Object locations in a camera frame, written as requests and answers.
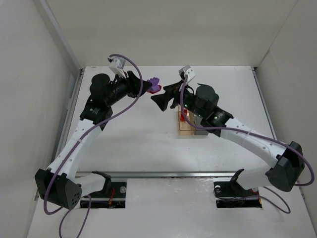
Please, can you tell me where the purple lego piece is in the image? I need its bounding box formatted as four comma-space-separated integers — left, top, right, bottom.
147, 77, 159, 89

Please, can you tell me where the red lego brick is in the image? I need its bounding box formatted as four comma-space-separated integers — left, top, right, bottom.
179, 110, 190, 122
147, 85, 162, 94

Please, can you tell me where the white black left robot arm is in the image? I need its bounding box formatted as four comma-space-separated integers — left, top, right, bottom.
35, 71, 152, 210

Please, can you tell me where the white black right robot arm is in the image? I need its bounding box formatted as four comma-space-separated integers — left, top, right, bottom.
151, 82, 305, 192

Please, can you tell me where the clear grey container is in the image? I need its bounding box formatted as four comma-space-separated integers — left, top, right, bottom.
194, 116, 209, 136

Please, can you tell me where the clear orange container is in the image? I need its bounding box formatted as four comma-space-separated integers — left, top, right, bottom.
178, 110, 195, 136

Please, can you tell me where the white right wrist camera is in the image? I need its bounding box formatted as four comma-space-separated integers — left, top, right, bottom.
178, 65, 196, 84

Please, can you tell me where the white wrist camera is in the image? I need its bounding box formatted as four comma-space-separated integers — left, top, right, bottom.
107, 57, 128, 79
178, 65, 196, 84

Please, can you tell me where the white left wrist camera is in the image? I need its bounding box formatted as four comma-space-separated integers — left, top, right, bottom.
107, 57, 128, 79

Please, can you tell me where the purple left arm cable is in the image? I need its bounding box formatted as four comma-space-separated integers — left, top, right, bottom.
44, 54, 143, 238

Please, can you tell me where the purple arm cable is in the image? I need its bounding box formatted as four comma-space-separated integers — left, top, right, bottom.
180, 76, 312, 214
44, 54, 143, 238

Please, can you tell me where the aluminium frame rail right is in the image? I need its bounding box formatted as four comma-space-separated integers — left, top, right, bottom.
251, 67, 277, 140

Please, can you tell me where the aluminium frame rail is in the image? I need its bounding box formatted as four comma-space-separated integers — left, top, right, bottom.
251, 67, 277, 140
33, 0, 82, 161

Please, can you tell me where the aluminium frame rail left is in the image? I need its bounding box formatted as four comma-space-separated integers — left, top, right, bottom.
33, 0, 82, 161

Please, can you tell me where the aluminium front rail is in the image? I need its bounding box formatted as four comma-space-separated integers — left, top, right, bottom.
75, 169, 267, 179

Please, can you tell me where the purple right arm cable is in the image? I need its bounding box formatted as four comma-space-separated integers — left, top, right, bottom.
180, 76, 312, 214

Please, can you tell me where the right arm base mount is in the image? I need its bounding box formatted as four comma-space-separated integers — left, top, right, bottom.
213, 181, 262, 208

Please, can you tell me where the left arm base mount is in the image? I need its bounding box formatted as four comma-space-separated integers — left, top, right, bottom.
90, 181, 127, 209

